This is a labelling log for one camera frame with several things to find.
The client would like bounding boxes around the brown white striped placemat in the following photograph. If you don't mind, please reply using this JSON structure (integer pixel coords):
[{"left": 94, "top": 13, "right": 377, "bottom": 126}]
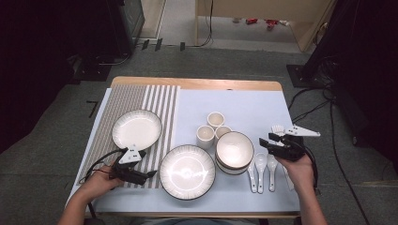
[{"left": 77, "top": 83, "right": 181, "bottom": 189}]

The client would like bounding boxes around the person's clothing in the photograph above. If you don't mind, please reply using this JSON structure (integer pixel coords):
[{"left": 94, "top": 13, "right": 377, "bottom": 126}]
[{"left": 137, "top": 218, "right": 257, "bottom": 225}]

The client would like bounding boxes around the black equipment case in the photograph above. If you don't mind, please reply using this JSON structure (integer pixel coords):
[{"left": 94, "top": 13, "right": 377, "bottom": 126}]
[{"left": 107, "top": 0, "right": 146, "bottom": 57}]

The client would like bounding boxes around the row of white chopsticks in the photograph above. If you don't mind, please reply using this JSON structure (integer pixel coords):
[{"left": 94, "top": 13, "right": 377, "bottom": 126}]
[{"left": 270, "top": 125, "right": 296, "bottom": 191}]

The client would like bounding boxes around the white plate with dark rim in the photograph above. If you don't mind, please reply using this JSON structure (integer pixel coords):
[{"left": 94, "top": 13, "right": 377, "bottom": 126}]
[
  {"left": 159, "top": 143, "right": 217, "bottom": 202},
  {"left": 111, "top": 109, "right": 163, "bottom": 152}
]

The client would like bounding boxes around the person's left hand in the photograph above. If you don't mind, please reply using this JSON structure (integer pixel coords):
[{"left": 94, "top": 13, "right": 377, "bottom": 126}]
[{"left": 76, "top": 164, "right": 126, "bottom": 204}]

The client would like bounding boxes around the hanging black cable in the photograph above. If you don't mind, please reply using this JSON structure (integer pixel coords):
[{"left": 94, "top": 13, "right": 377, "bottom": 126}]
[{"left": 200, "top": 0, "right": 215, "bottom": 48}]

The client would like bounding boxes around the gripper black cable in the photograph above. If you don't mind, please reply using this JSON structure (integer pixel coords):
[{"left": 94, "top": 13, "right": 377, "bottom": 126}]
[
  {"left": 299, "top": 144, "right": 321, "bottom": 192},
  {"left": 77, "top": 148, "right": 125, "bottom": 186}
]

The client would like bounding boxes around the black curtain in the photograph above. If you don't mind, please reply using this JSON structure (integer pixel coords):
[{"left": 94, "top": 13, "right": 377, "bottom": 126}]
[
  {"left": 304, "top": 0, "right": 398, "bottom": 173},
  {"left": 0, "top": 0, "right": 126, "bottom": 154}
]

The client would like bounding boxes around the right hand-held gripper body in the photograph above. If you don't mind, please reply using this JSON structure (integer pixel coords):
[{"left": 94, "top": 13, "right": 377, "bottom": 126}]
[{"left": 274, "top": 125, "right": 322, "bottom": 163}]

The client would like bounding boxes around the white ceramic cup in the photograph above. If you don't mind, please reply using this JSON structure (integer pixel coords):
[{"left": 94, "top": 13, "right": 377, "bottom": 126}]
[
  {"left": 207, "top": 111, "right": 226, "bottom": 129},
  {"left": 214, "top": 125, "right": 233, "bottom": 144},
  {"left": 195, "top": 125, "right": 216, "bottom": 150}
]

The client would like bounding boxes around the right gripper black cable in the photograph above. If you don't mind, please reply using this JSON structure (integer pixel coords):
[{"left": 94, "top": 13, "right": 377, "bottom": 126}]
[{"left": 299, "top": 144, "right": 321, "bottom": 192}]

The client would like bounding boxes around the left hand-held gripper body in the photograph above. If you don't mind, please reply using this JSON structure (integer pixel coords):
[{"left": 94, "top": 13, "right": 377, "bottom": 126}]
[{"left": 110, "top": 143, "right": 149, "bottom": 187}]

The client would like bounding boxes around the pale blue table sheet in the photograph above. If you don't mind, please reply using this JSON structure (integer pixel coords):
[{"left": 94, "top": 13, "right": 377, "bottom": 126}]
[{"left": 64, "top": 88, "right": 303, "bottom": 214}]

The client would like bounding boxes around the white ceramic spoon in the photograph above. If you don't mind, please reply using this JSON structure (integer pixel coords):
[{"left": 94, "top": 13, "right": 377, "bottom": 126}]
[
  {"left": 266, "top": 152, "right": 280, "bottom": 193},
  {"left": 247, "top": 160, "right": 258, "bottom": 194},
  {"left": 253, "top": 152, "right": 268, "bottom": 195}
]

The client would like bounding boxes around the black stand base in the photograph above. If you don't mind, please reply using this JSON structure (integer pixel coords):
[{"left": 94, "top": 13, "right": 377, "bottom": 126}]
[
  {"left": 69, "top": 54, "right": 114, "bottom": 85},
  {"left": 285, "top": 63, "right": 328, "bottom": 89}
]

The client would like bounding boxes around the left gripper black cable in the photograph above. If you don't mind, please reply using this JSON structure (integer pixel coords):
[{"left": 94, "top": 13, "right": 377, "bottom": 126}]
[{"left": 77, "top": 148, "right": 125, "bottom": 186}]

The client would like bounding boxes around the black floor cable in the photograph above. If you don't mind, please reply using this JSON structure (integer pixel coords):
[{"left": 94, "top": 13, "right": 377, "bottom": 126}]
[
  {"left": 291, "top": 98, "right": 332, "bottom": 124},
  {"left": 329, "top": 98, "right": 374, "bottom": 225},
  {"left": 97, "top": 52, "right": 131, "bottom": 68},
  {"left": 287, "top": 87, "right": 332, "bottom": 111}
]

